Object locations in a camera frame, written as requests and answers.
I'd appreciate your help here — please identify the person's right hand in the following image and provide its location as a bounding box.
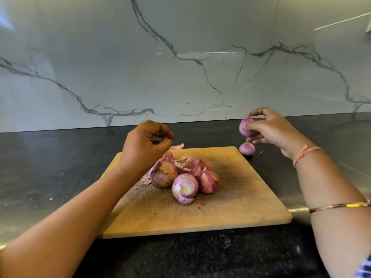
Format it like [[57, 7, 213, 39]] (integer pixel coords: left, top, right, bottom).
[[247, 107, 314, 160]]

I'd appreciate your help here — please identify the person's left hand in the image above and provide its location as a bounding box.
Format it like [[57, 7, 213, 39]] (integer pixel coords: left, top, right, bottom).
[[119, 120, 175, 177]]

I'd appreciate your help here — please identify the brownish red onion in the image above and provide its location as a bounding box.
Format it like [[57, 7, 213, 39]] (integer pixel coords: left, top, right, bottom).
[[150, 161, 179, 189]]

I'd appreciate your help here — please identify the small red onion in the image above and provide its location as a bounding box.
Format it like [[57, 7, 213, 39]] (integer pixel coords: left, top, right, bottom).
[[239, 139, 256, 157]]

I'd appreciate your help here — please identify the pile of onion peels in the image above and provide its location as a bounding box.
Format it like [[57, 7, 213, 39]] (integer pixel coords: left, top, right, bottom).
[[141, 143, 214, 186]]

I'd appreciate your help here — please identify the red onion with pale patch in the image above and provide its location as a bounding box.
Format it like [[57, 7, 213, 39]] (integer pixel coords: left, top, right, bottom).
[[172, 173, 199, 205]]

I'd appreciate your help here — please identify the person's right forearm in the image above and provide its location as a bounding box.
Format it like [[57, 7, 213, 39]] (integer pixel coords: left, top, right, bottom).
[[293, 149, 371, 278]]

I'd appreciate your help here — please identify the person's left forearm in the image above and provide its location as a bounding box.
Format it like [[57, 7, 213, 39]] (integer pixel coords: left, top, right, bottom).
[[0, 165, 143, 278]]

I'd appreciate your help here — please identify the wooden cutting board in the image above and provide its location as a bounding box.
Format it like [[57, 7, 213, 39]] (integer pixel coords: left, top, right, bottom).
[[99, 146, 293, 239]]

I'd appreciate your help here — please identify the gold bangle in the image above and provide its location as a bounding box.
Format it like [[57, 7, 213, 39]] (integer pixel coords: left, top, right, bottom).
[[308, 201, 371, 214]]

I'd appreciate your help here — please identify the orange thread bracelet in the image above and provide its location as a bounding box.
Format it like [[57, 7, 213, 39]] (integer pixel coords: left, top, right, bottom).
[[293, 144, 322, 167]]

